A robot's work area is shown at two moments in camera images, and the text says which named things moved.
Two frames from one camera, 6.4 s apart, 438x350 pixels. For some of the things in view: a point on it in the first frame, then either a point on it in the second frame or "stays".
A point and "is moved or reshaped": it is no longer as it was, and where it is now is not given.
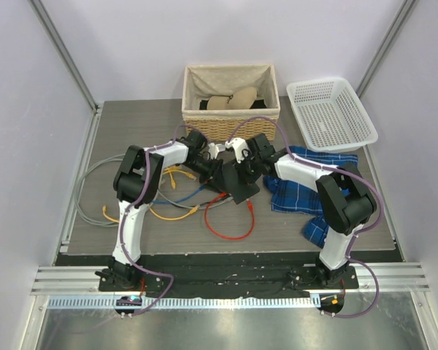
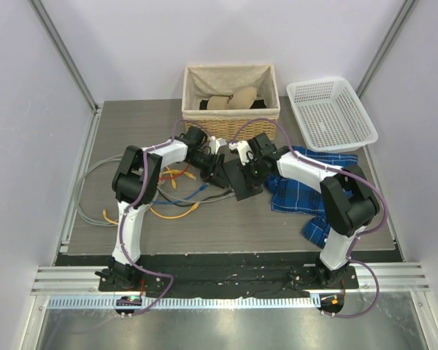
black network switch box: x=239 y=190 stays
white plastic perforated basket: x=329 y=115 stays
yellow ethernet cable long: x=173 y=169 stays
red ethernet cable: x=253 y=220 is moved or reshaped
